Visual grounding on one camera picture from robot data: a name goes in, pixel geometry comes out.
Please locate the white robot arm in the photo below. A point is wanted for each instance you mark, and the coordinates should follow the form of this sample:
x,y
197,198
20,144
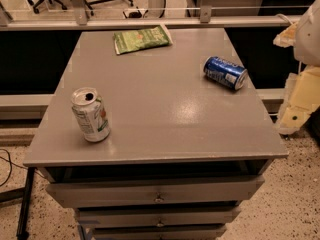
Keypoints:
x,y
307,36

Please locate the white green soda can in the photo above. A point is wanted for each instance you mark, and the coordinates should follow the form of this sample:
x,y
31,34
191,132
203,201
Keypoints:
x,y
88,109

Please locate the blue pepsi can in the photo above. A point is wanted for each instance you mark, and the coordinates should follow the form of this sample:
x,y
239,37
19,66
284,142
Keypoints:
x,y
225,72

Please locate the grey drawer cabinet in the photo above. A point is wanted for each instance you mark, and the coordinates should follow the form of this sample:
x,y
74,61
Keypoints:
x,y
166,119

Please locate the green chip bag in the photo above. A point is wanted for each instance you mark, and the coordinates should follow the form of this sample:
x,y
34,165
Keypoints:
x,y
136,40

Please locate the middle grey drawer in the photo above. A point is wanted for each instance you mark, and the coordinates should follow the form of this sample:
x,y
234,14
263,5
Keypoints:
x,y
158,216

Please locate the grey drawer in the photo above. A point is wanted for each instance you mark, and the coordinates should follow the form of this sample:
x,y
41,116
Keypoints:
x,y
176,232
150,192
158,216

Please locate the top grey drawer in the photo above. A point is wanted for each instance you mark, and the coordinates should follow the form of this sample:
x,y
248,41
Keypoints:
x,y
150,192

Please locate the bottom grey drawer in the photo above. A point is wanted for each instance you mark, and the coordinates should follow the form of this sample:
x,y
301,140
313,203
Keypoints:
x,y
176,232

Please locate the black metal stand leg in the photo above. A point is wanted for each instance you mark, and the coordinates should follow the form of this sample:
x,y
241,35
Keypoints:
x,y
22,233

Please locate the grey metal window rail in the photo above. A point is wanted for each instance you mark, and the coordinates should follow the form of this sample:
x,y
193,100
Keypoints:
x,y
179,23

